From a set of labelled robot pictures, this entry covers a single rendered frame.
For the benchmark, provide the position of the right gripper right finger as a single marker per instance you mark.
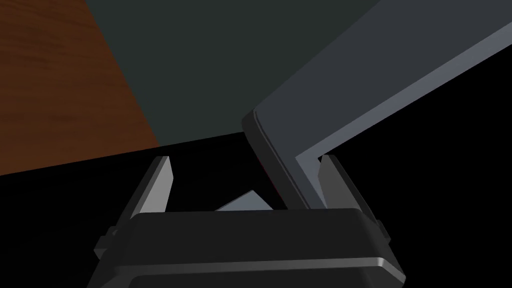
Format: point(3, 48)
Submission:
point(338, 188)

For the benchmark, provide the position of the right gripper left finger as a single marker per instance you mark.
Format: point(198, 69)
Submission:
point(158, 192)

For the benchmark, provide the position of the grey appliance door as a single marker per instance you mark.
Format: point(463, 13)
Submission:
point(360, 80)

